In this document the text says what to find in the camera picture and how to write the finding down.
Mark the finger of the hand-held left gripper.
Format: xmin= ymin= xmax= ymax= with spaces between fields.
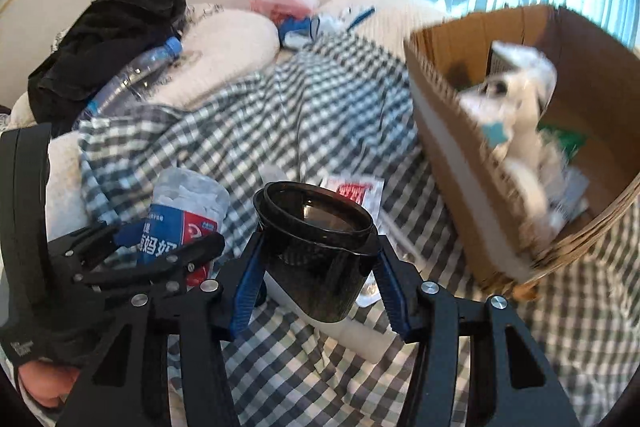
xmin=87 ymin=233 xmax=227 ymax=298
xmin=47 ymin=222 xmax=143 ymax=277

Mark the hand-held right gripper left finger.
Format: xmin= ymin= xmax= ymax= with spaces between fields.
xmin=57 ymin=232 xmax=268 ymax=427

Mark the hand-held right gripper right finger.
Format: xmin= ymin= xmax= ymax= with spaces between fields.
xmin=372 ymin=234 xmax=583 ymax=427

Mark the blue label clear packet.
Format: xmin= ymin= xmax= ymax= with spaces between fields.
xmin=137 ymin=167 xmax=231 ymax=285

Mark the black plastic cup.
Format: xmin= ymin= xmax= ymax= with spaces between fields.
xmin=252 ymin=181 xmax=380 ymax=324

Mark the brown cardboard box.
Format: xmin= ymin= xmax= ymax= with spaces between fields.
xmin=402 ymin=4 xmax=640 ymax=300

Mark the green packet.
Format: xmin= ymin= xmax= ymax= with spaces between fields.
xmin=537 ymin=122 xmax=588 ymax=162

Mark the white plush toy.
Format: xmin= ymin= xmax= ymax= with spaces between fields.
xmin=457 ymin=41 xmax=568 ymax=228

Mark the person's left hand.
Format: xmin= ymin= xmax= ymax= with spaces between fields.
xmin=15 ymin=359 xmax=83 ymax=410

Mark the red and white sachet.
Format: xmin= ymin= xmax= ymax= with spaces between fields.
xmin=320 ymin=174 xmax=386 ymax=212

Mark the clear plastic water bottle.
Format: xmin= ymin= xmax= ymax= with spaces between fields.
xmin=72 ymin=36 xmax=183 ymax=130

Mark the grey checkered blanket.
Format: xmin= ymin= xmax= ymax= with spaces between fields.
xmin=77 ymin=32 xmax=640 ymax=427

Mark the black clothing pile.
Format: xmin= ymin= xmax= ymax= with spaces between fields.
xmin=27 ymin=0 xmax=188 ymax=138

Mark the white knit pillow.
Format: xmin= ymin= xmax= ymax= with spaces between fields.
xmin=10 ymin=4 xmax=281 ymax=240

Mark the black floral print cloth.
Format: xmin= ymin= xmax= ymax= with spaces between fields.
xmin=50 ymin=2 xmax=226 ymax=68

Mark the blue and white cloth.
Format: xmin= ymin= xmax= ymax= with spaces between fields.
xmin=277 ymin=6 xmax=377 ymax=50

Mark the white knit blanket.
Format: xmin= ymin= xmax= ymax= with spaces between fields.
xmin=317 ymin=0 xmax=451 ymax=58

